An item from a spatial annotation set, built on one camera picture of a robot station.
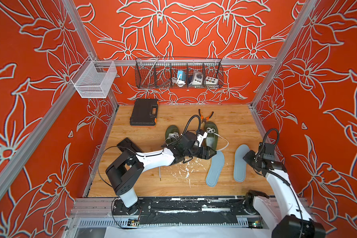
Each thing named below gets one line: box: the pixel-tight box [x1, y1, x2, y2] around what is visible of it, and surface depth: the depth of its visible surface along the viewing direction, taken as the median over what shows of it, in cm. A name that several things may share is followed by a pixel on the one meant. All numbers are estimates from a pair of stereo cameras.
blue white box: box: [177, 70, 187, 82], surface depth 85 cm
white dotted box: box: [205, 75, 219, 85], surface depth 96 cm
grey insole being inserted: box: [233, 144, 250, 182], surface depth 84 cm
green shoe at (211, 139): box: [204, 121, 219, 152], surface depth 97 cm
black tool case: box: [129, 98, 160, 126], surface depth 111 cm
